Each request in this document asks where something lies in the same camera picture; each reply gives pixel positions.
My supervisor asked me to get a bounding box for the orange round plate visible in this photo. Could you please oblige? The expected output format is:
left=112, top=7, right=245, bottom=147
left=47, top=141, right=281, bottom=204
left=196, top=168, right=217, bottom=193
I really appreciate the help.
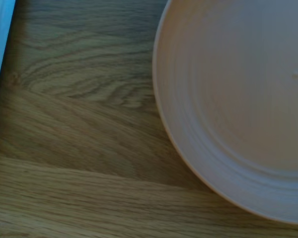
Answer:
left=152, top=0, right=298, bottom=226

